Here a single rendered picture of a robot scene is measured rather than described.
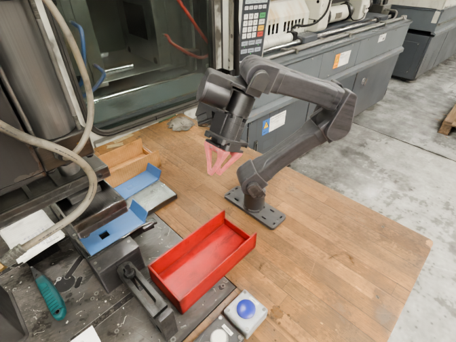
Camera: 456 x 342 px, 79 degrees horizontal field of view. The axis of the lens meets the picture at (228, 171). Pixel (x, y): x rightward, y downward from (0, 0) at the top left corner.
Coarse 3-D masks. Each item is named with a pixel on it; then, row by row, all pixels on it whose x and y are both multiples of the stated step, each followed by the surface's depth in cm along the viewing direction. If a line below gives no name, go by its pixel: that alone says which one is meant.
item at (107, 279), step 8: (72, 240) 70; (128, 256) 63; (136, 256) 66; (120, 264) 63; (136, 264) 67; (144, 264) 69; (112, 272) 62; (104, 280) 61; (112, 280) 63; (120, 280) 65; (104, 288) 64; (112, 288) 64
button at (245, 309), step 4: (244, 300) 59; (248, 300) 59; (240, 304) 58; (244, 304) 58; (248, 304) 58; (252, 304) 59; (240, 308) 58; (244, 308) 58; (248, 308) 58; (252, 308) 58; (240, 312) 57; (244, 312) 57; (248, 312) 57; (252, 312) 57; (240, 316) 57; (244, 316) 57; (248, 316) 57; (252, 316) 57
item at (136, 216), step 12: (132, 204) 72; (120, 216) 71; (132, 216) 71; (144, 216) 69; (108, 228) 68; (120, 228) 68; (132, 228) 68; (84, 240) 65; (96, 240) 65; (108, 240) 65
